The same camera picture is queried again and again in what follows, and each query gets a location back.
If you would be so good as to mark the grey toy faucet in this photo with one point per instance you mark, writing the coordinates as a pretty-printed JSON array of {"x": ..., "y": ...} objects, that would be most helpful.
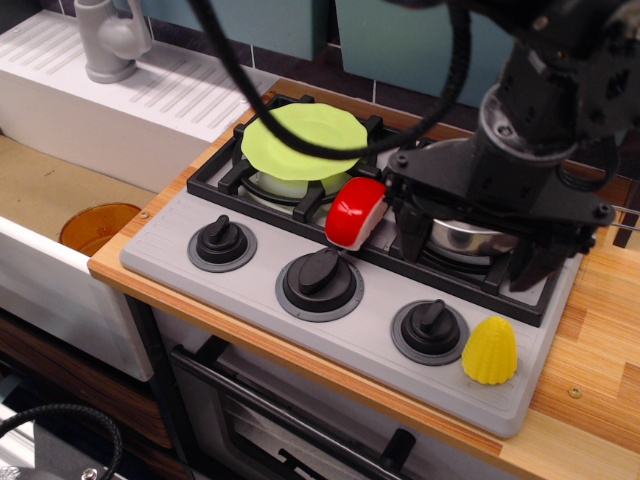
[{"x": 111, "y": 44}]

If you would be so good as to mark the black stove knob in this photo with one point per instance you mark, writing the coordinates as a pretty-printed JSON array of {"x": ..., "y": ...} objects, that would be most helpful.
[
  {"x": 319, "y": 287},
  {"x": 430, "y": 333},
  {"x": 222, "y": 246}
]

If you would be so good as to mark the white toy sink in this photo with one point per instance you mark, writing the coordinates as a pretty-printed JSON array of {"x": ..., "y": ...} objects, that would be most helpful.
[{"x": 68, "y": 143}]

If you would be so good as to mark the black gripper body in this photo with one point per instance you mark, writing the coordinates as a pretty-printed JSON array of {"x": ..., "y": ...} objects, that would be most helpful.
[{"x": 502, "y": 180}]

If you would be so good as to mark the red and white toy sushi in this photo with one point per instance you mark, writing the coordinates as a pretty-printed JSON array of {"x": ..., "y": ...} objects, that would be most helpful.
[{"x": 356, "y": 211}]

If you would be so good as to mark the right black stove knob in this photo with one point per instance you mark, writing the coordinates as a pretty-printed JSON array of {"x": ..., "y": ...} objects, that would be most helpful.
[{"x": 430, "y": 333}]

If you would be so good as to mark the middle black stove knob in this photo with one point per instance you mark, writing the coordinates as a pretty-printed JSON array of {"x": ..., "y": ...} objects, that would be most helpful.
[{"x": 319, "y": 287}]

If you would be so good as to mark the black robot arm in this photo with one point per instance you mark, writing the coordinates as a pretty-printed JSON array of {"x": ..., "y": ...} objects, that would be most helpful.
[{"x": 571, "y": 80}]

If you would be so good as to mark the black burner grate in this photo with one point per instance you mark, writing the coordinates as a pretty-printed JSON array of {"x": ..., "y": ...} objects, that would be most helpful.
[{"x": 254, "y": 175}]

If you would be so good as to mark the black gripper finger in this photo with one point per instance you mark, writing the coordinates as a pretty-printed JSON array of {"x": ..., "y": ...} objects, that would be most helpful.
[
  {"x": 414, "y": 230},
  {"x": 531, "y": 264}
]

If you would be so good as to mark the yellow plastic corn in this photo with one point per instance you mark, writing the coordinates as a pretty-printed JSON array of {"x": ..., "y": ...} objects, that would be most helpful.
[{"x": 490, "y": 354}]

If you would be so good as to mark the toy oven door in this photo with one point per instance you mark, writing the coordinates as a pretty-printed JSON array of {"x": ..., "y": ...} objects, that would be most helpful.
[{"x": 284, "y": 426}]

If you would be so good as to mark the left black stove knob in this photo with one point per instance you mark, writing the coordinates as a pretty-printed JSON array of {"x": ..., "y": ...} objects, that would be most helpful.
[{"x": 222, "y": 246}]

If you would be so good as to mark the grey toy stove top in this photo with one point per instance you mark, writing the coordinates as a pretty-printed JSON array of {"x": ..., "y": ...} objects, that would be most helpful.
[{"x": 307, "y": 250}]

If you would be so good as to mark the stainless steel pot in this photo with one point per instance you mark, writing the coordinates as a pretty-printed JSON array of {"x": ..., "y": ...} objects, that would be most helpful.
[{"x": 453, "y": 239}]

